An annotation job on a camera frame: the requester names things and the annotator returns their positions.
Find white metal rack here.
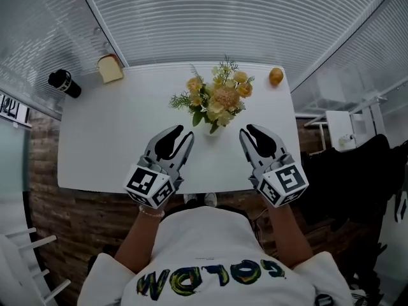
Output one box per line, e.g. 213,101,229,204
303,94,389,153

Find person's left forearm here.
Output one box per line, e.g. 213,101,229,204
113,202,166,274

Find black garment pile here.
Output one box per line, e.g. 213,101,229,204
299,133,408,235

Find clear glass vase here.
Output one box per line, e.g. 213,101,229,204
203,122,221,138

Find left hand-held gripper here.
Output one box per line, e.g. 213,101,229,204
123,124,195,210

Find yellow lemon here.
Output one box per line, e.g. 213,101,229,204
268,67,284,86

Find pearl bracelet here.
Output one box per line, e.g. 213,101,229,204
138,205,166,219

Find black and white sign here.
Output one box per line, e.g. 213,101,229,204
0,92,33,129

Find black tumbler bottle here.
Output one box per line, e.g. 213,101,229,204
47,69,82,99

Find white printed t-shirt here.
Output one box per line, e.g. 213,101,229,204
77,205,355,306

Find yellow flowers bouquet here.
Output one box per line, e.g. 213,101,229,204
168,54,256,135

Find slice of toast bread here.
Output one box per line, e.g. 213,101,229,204
96,54,124,84

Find thin cable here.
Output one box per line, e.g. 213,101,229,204
249,207,272,250

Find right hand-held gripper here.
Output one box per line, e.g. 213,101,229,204
238,124,310,208

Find white chair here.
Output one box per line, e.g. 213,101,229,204
0,227,72,306

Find person's right forearm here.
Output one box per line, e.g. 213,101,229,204
268,201,315,271

